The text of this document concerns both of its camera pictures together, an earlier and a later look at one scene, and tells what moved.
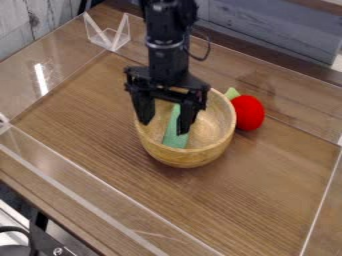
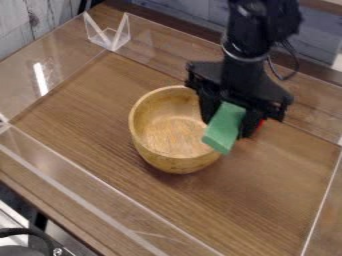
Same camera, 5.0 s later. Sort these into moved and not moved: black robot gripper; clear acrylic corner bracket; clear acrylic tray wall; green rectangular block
Moved: black robot gripper; green rectangular block
Not moved: clear acrylic corner bracket; clear acrylic tray wall
